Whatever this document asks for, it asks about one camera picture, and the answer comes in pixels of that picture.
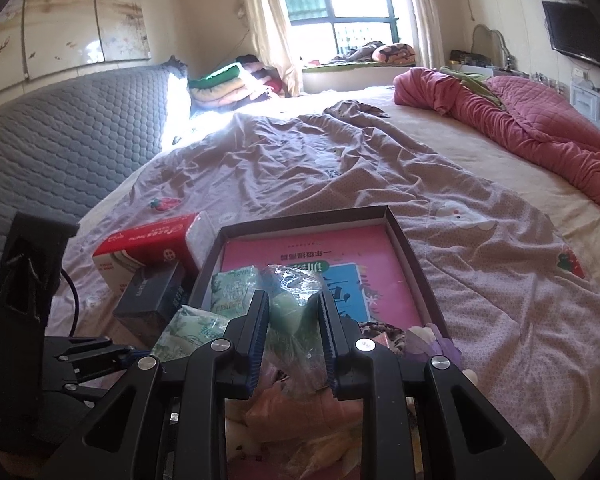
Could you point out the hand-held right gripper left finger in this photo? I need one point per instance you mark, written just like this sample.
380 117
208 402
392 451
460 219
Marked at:
257 340

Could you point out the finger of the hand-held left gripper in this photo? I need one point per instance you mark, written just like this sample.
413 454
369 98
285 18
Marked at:
85 350
80 387

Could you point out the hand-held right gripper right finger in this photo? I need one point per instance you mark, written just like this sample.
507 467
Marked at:
327 340

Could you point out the green sponge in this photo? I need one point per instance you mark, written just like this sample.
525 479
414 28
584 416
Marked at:
287 310

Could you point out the leopard print scrunchie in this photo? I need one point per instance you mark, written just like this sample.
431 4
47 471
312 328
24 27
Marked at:
380 331

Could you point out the green tissue pack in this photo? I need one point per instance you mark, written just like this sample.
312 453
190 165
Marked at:
232 292
190 332

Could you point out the peach bun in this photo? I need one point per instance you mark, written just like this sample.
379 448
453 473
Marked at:
300 410

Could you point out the dark shallow box tray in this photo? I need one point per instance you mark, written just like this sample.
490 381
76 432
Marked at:
410 260

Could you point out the pink and blue book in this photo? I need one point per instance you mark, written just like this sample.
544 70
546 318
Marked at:
370 280

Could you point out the black box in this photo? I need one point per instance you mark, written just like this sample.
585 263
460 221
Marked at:
150 295

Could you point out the red tissue box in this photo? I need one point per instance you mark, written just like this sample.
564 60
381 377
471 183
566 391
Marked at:
145 245

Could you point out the grey quilted headboard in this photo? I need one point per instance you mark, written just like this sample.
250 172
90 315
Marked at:
55 135

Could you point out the lilac printed duvet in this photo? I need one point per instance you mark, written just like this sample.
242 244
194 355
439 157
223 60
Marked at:
330 160

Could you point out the stack of folded blankets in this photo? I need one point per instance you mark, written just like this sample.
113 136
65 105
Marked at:
220 85

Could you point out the patterned blanket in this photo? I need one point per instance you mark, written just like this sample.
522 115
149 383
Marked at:
390 54

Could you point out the green cloth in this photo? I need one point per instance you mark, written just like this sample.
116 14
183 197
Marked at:
472 82

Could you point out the cream curtain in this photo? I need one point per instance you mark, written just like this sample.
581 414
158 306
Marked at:
425 20
270 35

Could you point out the pink quilt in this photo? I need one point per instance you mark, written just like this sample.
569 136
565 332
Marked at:
530 110

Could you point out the cluttered white dressing table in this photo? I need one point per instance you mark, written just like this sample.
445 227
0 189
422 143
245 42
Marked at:
480 62

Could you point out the vanity mirror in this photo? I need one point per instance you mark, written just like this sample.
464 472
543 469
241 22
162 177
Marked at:
487 42

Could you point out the white cabinet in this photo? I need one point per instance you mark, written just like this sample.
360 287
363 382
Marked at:
595 105

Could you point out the black television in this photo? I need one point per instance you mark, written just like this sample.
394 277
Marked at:
575 30

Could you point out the blossom wall mural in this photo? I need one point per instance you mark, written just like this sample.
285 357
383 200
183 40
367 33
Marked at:
55 20

